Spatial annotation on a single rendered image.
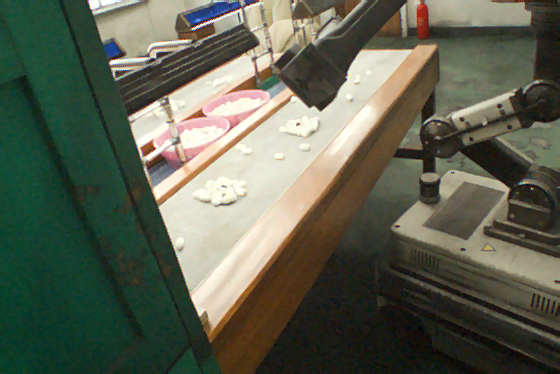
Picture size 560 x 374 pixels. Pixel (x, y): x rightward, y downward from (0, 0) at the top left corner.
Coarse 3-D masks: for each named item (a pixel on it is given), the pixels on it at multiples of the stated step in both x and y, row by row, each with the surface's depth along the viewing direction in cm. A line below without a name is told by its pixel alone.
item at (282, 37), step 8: (280, 24) 422; (288, 24) 418; (272, 32) 420; (280, 32) 413; (288, 32) 410; (264, 40) 427; (272, 40) 417; (280, 40) 411; (288, 40) 409; (264, 48) 427; (272, 48) 419; (280, 48) 412
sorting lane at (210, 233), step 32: (352, 64) 199; (384, 64) 191; (256, 128) 151; (320, 128) 141; (224, 160) 133; (256, 160) 129; (288, 160) 125; (192, 192) 119; (256, 192) 113; (192, 224) 105; (224, 224) 103; (192, 256) 94; (224, 256) 92; (192, 288) 85
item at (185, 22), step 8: (248, 0) 212; (256, 0) 216; (200, 8) 186; (208, 8) 190; (216, 8) 193; (224, 8) 197; (232, 8) 201; (184, 16) 177; (192, 16) 181; (200, 16) 184; (208, 16) 187; (216, 16) 191; (176, 24) 179; (184, 24) 177; (192, 24) 179; (200, 24) 183
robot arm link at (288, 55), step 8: (336, 16) 98; (328, 24) 98; (336, 24) 95; (288, 48) 68; (296, 48) 71; (280, 56) 68; (288, 56) 68; (280, 64) 69; (328, 96) 70; (336, 96) 70; (320, 104) 70; (328, 104) 70
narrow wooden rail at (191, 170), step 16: (288, 96) 168; (256, 112) 157; (272, 112) 159; (240, 128) 147; (224, 144) 137; (192, 160) 131; (208, 160) 130; (176, 176) 124; (192, 176) 125; (160, 192) 117
